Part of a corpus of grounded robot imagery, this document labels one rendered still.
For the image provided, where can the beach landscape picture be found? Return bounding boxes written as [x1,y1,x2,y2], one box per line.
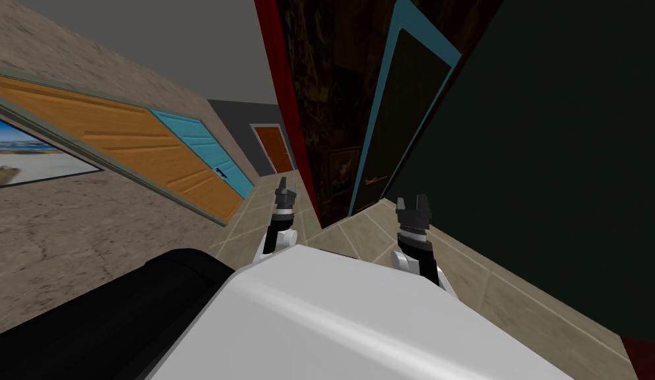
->
[0,114,103,190]

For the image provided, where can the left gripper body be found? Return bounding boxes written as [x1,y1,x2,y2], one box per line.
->
[274,188,299,213]

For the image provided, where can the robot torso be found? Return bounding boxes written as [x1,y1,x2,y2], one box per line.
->
[145,244,577,380]

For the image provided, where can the dark door leaf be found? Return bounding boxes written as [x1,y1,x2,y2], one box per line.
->
[352,28,452,215]

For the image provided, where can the dark framed painting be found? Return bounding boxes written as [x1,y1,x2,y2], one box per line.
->
[327,147,361,198]

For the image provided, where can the large orange wooden door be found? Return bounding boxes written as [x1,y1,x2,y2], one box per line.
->
[0,73,245,223]

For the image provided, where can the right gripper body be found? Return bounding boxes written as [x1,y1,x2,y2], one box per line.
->
[395,207,433,229]

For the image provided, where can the turquoise panelled door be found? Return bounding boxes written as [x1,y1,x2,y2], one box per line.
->
[150,109,255,200]

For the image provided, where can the small orange door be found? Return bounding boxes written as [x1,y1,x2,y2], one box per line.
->
[253,126,296,175]

